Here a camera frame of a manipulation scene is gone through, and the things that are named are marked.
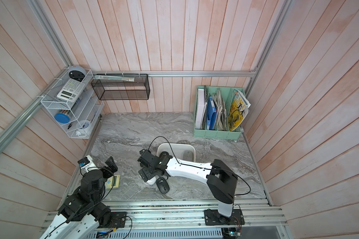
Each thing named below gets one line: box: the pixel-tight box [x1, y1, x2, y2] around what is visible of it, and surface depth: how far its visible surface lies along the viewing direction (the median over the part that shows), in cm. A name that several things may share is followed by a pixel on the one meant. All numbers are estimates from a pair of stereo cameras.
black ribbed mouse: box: [156, 177, 171, 194], surface depth 85 cm
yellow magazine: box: [227, 89, 252, 132], surface depth 101 cm
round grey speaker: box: [67, 65, 87, 83], surface depth 83 cm
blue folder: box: [206, 95, 217, 130], surface depth 99 cm
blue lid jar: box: [53, 113, 71, 124], surface depth 78 cm
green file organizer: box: [193, 85, 246, 141], surface depth 103 cm
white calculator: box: [56, 78, 86, 103], surface depth 79 cm
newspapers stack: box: [212, 88, 228, 131], surface depth 97 cm
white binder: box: [195, 88, 206, 129], surface depth 99 cm
